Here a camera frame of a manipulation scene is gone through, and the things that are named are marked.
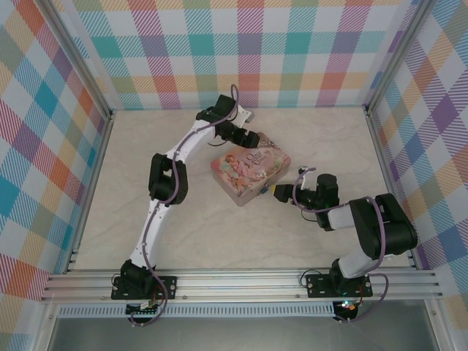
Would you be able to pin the aluminium side floor rail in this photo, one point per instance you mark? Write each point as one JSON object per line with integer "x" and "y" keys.
{"x": 384, "y": 161}
{"x": 98, "y": 157}

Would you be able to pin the pink illustrated tin box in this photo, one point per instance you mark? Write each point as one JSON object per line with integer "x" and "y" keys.
{"x": 248, "y": 172}

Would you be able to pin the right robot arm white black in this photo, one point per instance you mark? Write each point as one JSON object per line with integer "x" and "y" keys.
{"x": 384, "y": 226}

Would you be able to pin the grey metal panel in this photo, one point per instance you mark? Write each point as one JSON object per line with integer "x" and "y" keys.
{"x": 237, "y": 334}

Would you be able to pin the green controller circuit board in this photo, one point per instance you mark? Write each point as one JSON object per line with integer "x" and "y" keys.
{"x": 144, "y": 310}

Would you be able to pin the aluminium frame post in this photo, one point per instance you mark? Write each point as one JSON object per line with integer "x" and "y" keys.
{"x": 80, "y": 62}
{"x": 398, "y": 55}

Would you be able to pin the controller board with lit LED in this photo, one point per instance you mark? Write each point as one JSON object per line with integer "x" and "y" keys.
{"x": 347, "y": 307}

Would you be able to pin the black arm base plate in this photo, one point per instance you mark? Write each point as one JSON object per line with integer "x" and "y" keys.
{"x": 166, "y": 287}
{"x": 318, "y": 287}

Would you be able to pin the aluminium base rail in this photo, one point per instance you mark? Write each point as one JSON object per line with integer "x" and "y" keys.
{"x": 237, "y": 285}

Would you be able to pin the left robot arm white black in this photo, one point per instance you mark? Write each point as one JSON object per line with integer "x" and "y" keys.
{"x": 157, "y": 226}

